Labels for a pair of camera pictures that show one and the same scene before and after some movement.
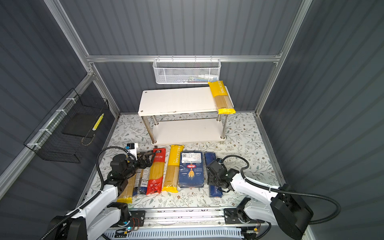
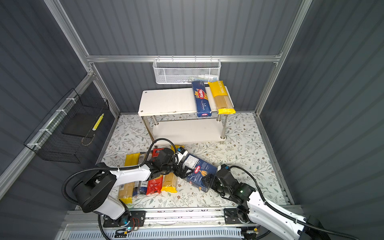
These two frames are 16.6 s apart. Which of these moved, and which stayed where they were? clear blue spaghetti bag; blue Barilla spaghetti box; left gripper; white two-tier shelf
Moved: blue Barilla spaghetti box; left gripper
Stayed: clear blue spaghetti bag; white two-tier shelf
